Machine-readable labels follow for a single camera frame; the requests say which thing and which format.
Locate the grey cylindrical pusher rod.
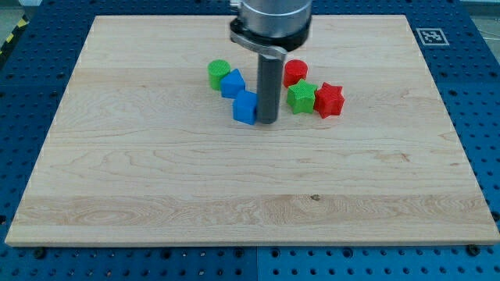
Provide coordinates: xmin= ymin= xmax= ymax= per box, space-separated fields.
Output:
xmin=256 ymin=55 xmax=283 ymax=124

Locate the blue triangle block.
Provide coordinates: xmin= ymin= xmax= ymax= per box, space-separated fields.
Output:
xmin=220 ymin=69 xmax=246 ymax=98

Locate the red cylinder block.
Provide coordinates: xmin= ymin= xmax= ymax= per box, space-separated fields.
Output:
xmin=283 ymin=59 xmax=309 ymax=87

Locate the green star block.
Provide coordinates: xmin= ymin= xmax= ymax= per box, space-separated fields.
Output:
xmin=287 ymin=79 xmax=318 ymax=114

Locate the blue cube block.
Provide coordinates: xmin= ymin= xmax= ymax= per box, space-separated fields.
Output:
xmin=233 ymin=90 xmax=257 ymax=125

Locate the green cylinder block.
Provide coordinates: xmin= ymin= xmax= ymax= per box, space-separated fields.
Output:
xmin=207 ymin=59 xmax=231 ymax=91

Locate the red star block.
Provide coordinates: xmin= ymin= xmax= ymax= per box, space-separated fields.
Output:
xmin=313 ymin=82 xmax=345 ymax=119

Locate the light wooden board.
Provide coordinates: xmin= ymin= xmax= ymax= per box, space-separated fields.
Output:
xmin=5 ymin=15 xmax=499 ymax=247

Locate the white fiducial marker tag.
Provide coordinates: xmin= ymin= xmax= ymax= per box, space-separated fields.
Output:
xmin=416 ymin=27 xmax=449 ymax=46

